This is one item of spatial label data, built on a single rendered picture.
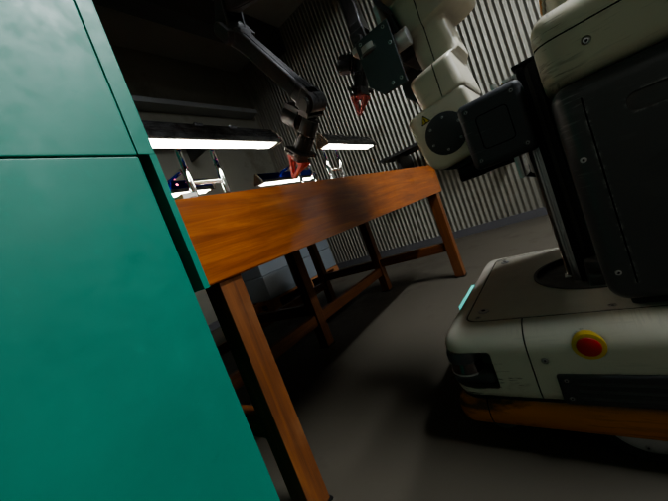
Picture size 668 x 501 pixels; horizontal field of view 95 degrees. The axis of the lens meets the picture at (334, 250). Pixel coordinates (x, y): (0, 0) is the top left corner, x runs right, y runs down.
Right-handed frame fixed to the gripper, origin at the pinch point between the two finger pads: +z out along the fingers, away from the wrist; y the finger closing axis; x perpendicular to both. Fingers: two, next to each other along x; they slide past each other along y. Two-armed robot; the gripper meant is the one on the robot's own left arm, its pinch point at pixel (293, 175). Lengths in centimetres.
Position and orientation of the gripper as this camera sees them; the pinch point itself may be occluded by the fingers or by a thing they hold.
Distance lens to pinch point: 110.7
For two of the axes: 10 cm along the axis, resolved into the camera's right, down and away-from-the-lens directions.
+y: -5.4, 2.7, -8.0
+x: 7.7, 5.5, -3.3
